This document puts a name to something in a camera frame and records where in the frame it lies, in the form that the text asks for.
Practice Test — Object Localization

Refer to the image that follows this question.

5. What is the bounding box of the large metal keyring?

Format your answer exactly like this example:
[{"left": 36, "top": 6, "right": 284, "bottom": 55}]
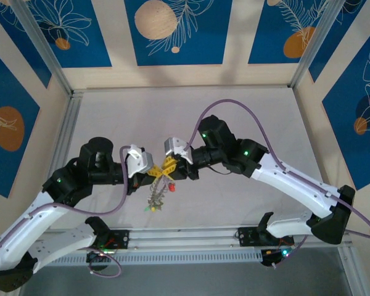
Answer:
[{"left": 146, "top": 177, "right": 170, "bottom": 210}]

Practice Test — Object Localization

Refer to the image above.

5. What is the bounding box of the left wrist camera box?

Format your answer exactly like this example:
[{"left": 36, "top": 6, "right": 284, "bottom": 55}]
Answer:
[{"left": 126, "top": 144, "right": 155, "bottom": 179}]

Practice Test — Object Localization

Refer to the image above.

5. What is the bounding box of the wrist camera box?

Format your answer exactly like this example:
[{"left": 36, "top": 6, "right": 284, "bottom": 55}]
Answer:
[
  {"left": 163, "top": 137, "right": 194, "bottom": 165},
  {"left": 126, "top": 144, "right": 155, "bottom": 179}
]

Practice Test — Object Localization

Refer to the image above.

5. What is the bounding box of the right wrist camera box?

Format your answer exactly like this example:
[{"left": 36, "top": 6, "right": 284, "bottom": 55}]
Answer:
[{"left": 163, "top": 137, "right": 194, "bottom": 165}]

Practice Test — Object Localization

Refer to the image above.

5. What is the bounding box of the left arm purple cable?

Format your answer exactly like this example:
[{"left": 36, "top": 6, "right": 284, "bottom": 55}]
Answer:
[{"left": 0, "top": 144, "right": 133, "bottom": 278}]

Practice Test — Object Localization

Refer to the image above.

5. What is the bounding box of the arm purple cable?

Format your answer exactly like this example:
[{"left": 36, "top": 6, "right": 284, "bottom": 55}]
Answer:
[
  {"left": 0, "top": 144, "right": 133, "bottom": 278},
  {"left": 186, "top": 99, "right": 370, "bottom": 266}
]

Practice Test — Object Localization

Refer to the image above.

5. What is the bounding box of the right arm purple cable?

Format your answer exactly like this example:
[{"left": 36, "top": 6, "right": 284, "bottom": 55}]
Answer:
[{"left": 186, "top": 99, "right": 370, "bottom": 266}]

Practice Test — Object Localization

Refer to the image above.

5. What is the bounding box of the aluminium side rail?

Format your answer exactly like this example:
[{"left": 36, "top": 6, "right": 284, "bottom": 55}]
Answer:
[{"left": 47, "top": 91, "right": 82, "bottom": 186}]

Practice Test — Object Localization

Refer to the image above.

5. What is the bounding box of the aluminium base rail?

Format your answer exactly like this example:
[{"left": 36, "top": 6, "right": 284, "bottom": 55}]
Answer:
[{"left": 36, "top": 222, "right": 352, "bottom": 255}]

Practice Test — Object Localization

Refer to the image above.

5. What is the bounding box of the grey slotted cable duct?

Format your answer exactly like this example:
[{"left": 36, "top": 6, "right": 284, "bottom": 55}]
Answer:
[{"left": 49, "top": 251, "right": 263, "bottom": 266}]

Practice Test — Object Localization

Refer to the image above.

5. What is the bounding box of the aluminium frame post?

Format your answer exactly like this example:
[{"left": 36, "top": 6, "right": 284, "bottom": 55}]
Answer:
[
  {"left": 337, "top": 245, "right": 358, "bottom": 296},
  {"left": 9, "top": 0, "right": 74, "bottom": 97},
  {"left": 289, "top": 0, "right": 350, "bottom": 89}
]

